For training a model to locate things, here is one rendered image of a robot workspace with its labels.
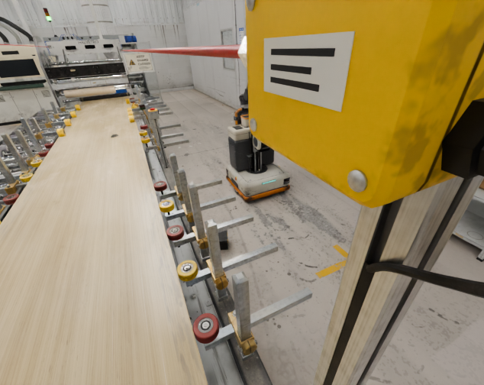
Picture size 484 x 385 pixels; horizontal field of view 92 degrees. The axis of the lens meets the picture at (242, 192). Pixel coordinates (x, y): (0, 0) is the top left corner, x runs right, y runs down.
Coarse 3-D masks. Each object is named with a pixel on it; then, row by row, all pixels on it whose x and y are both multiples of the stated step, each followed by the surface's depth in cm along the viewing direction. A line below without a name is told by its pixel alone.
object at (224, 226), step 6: (246, 216) 129; (252, 216) 129; (228, 222) 125; (234, 222) 125; (240, 222) 126; (246, 222) 128; (222, 228) 123; (228, 228) 125; (192, 234) 119; (180, 240) 116; (186, 240) 117; (192, 240) 118
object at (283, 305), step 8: (288, 296) 90; (296, 296) 90; (304, 296) 90; (272, 304) 88; (280, 304) 87; (288, 304) 87; (296, 304) 90; (256, 312) 85; (264, 312) 85; (272, 312) 85; (280, 312) 87; (256, 320) 83; (264, 320) 85; (224, 328) 81; (232, 328) 81; (224, 336) 79; (232, 336) 81; (208, 344) 77; (216, 344) 78
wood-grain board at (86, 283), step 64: (64, 128) 276; (128, 128) 263; (64, 192) 149; (128, 192) 145; (0, 256) 104; (64, 256) 102; (128, 256) 101; (0, 320) 79; (64, 320) 78; (128, 320) 77; (0, 384) 63; (64, 384) 63; (128, 384) 62; (192, 384) 61
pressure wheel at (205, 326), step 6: (198, 318) 76; (204, 318) 76; (210, 318) 75; (216, 318) 75; (198, 324) 74; (204, 324) 73; (210, 324) 74; (216, 324) 74; (198, 330) 72; (204, 330) 73; (210, 330) 72; (216, 330) 72; (198, 336) 71; (204, 336) 71; (210, 336) 71; (216, 336) 73; (204, 342) 72
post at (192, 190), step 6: (192, 186) 99; (192, 192) 100; (192, 198) 102; (198, 198) 103; (192, 204) 103; (198, 204) 104; (192, 210) 106; (198, 210) 106; (198, 216) 108; (198, 222) 109; (198, 228) 111; (204, 228) 112; (198, 234) 113; (204, 234) 114; (204, 252) 120
